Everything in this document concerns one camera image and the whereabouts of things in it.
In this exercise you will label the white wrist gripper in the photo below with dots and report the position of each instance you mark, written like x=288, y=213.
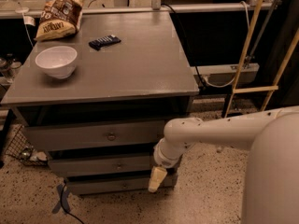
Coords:
x=163, y=160

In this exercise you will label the grey drawer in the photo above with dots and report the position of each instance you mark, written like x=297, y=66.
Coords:
x=102, y=165
x=88, y=135
x=117, y=184

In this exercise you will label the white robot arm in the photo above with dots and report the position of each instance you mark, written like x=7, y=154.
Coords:
x=271, y=137

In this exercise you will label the grey bottom drawer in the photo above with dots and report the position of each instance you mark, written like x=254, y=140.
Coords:
x=117, y=184

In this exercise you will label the grey top drawer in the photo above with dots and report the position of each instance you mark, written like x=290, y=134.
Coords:
x=88, y=135

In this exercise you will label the grey wooden drawer cabinet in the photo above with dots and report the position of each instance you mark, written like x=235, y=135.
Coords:
x=144, y=77

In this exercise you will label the dark blue snack bar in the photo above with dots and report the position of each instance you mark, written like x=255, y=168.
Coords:
x=104, y=41

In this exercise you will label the white ceramic bowl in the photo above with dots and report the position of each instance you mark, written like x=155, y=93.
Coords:
x=57, y=62

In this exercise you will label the brown chip bag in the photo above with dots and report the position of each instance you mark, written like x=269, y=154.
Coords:
x=59, y=18

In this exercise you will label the black wire basket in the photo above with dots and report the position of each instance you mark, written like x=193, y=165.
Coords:
x=21, y=149

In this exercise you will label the grey metal rail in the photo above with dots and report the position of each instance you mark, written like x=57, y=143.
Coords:
x=189, y=8

